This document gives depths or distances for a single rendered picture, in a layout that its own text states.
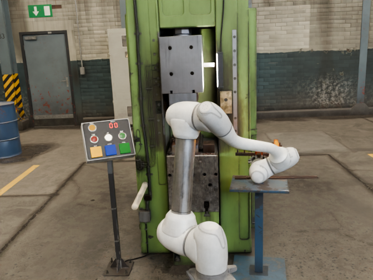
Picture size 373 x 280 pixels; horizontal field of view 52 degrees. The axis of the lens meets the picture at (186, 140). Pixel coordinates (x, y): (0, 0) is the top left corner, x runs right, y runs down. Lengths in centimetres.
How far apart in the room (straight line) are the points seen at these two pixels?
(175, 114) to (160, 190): 139
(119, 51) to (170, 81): 551
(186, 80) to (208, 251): 137
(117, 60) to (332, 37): 465
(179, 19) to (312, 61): 646
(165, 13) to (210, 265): 183
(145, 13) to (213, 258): 184
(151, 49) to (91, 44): 615
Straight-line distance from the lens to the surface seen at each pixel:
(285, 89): 905
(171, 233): 194
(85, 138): 277
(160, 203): 320
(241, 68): 294
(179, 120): 184
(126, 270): 318
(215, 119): 174
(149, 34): 295
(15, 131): 714
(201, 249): 184
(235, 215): 322
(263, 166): 217
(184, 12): 293
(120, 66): 828
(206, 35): 325
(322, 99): 930
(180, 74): 279
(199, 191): 292
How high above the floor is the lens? 170
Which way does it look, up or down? 14 degrees down
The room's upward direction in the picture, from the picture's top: 2 degrees counter-clockwise
